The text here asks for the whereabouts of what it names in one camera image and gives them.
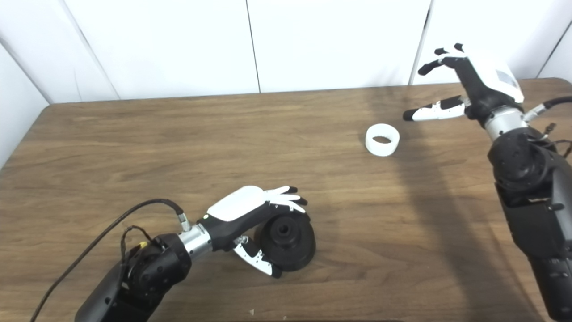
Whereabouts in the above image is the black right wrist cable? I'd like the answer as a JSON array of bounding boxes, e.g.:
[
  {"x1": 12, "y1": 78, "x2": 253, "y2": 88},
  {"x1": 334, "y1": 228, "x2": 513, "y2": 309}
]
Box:
[{"x1": 523, "y1": 96, "x2": 572, "y2": 123}]

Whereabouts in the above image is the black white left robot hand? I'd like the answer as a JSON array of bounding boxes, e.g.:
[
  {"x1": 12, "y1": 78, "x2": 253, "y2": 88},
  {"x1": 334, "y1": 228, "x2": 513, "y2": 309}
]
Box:
[{"x1": 198, "y1": 186, "x2": 309, "y2": 279}]

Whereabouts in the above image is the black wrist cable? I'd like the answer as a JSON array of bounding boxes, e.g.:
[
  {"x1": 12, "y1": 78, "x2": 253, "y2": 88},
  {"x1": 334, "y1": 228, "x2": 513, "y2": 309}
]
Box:
[
  {"x1": 29, "y1": 199, "x2": 193, "y2": 322},
  {"x1": 523, "y1": 96, "x2": 572, "y2": 123}
]

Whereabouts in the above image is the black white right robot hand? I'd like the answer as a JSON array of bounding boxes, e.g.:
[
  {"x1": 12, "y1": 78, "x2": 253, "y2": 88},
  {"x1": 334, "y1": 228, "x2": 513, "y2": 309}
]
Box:
[{"x1": 403, "y1": 43, "x2": 525, "y2": 128}]

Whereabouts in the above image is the thin dark wire bundle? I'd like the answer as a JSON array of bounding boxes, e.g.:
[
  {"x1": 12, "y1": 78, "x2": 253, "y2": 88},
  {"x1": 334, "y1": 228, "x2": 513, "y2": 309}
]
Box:
[{"x1": 527, "y1": 123, "x2": 572, "y2": 157}]

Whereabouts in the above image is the white plastic ring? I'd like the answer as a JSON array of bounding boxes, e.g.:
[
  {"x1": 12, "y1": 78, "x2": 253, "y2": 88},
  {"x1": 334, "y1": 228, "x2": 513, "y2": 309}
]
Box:
[{"x1": 365, "y1": 123, "x2": 400, "y2": 157}]

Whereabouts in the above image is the round black plastic part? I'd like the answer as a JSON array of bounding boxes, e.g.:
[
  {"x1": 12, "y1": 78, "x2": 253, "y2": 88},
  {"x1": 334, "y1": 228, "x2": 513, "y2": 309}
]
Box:
[{"x1": 254, "y1": 212, "x2": 316, "y2": 272}]

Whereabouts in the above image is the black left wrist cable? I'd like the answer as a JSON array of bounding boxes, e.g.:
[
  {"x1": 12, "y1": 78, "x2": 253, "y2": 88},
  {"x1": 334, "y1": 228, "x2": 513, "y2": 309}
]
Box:
[{"x1": 29, "y1": 199, "x2": 193, "y2": 322}]

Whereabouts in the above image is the thin wire with yellow tag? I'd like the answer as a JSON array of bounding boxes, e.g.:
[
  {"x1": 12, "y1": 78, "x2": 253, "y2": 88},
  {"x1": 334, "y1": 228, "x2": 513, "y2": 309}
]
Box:
[{"x1": 120, "y1": 225, "x2": 155, "y2": 264}]

